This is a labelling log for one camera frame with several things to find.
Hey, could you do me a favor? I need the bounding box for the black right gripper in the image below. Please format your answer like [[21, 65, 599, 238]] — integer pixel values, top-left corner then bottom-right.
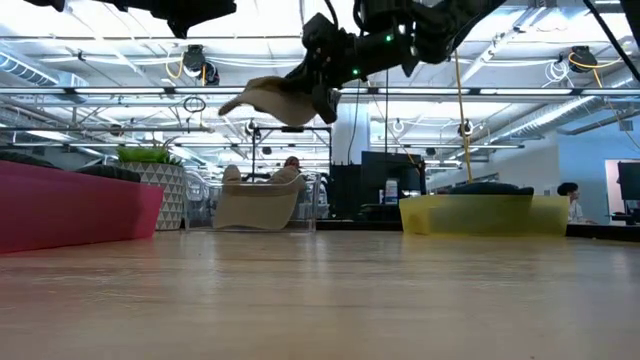
[[282, 12, 364, 126]]

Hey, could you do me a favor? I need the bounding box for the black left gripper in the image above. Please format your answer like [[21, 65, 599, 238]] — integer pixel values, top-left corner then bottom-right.
[[117, 0, 239, 40]]

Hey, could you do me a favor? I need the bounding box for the tan baseball cap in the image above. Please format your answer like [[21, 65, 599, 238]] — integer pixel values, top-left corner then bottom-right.
[[213, 163, 307, 231], [217, 75, 321, 127]]

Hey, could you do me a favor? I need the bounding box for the black computer monitor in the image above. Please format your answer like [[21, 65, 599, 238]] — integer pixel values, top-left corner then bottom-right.
[[617, 160, 640, 202], [360, 150, 427, 192]]

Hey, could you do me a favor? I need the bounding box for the succulent in patterned white pot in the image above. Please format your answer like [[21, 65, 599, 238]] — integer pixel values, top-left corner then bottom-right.
[[115, 144, 186, 232]]

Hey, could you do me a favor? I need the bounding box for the red plastic bin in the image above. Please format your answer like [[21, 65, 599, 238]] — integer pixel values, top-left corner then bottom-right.
[[0, 159, 165, 255]]

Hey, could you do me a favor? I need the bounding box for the yellow plastic bin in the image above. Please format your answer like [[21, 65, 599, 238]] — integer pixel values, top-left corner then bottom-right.
[[398, 193, 571, 237]]

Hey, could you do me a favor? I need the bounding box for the black ceiling cord reel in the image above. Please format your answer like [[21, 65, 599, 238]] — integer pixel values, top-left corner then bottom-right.
[[567, 44, 600, 75], [180, 43, 221, 87]]

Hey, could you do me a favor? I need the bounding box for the black power cable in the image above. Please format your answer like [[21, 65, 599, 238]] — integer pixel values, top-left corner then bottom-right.
[[382, 69, 391, 154]]

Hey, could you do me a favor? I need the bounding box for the black aluminium table frame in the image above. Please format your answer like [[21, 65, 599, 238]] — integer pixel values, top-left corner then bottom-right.
[[314, 218, 640, 244]]

